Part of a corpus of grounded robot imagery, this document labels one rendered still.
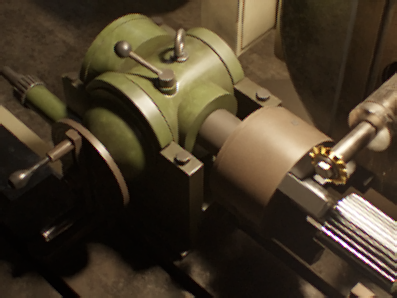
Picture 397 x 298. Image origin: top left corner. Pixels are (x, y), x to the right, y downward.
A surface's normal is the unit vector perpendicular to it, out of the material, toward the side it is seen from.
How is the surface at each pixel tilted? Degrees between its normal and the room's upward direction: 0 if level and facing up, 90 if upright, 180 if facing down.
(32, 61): 0
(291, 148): 5
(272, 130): 2
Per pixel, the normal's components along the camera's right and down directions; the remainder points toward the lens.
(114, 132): -0.25, -0.01
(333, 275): 0.00, -0.65
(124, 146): -0.01, 0.32
